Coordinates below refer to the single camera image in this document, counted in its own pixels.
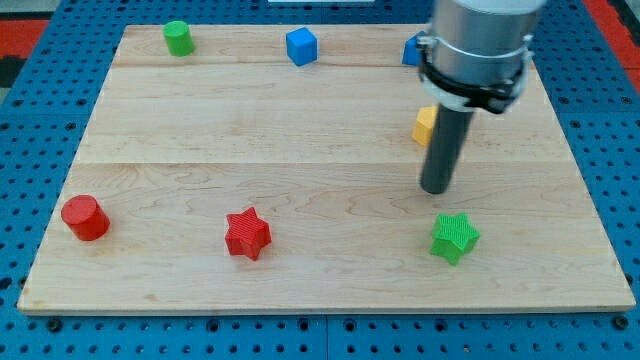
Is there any blue block behind arm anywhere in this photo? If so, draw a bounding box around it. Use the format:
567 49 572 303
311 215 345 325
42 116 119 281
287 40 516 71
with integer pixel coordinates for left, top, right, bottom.
401 31 425 66

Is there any red star block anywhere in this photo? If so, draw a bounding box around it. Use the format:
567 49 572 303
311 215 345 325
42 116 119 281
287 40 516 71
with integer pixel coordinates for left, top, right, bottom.
225 207 271 261

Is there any green star block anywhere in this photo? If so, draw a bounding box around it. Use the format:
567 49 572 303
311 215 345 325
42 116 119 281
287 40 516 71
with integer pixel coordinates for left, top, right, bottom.
429 213 481 266

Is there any wooden board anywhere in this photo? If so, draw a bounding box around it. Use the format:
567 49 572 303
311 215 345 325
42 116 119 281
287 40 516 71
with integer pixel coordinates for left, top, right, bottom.
18 25 635 316

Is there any yellow block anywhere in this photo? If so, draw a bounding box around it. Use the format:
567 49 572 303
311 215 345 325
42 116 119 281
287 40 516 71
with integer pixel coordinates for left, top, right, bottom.
412 106 438 147

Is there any blue cube block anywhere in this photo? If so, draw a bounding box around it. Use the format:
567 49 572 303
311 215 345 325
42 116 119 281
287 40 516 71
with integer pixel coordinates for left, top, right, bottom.
285 27 318 66

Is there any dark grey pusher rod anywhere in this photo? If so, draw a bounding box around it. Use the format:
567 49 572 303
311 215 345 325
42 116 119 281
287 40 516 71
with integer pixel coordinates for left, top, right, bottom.
420 105 473 194

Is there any green cylinder block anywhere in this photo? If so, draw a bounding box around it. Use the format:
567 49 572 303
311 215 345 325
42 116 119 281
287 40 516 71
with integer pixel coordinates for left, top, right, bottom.
162 20 195 57

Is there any red cylinder block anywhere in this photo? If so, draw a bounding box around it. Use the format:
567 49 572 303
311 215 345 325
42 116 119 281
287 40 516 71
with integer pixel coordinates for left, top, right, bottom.
61 194 110 241

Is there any black cable clamp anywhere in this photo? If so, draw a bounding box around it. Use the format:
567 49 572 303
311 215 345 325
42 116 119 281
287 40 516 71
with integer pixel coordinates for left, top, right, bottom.
416 35 533 114

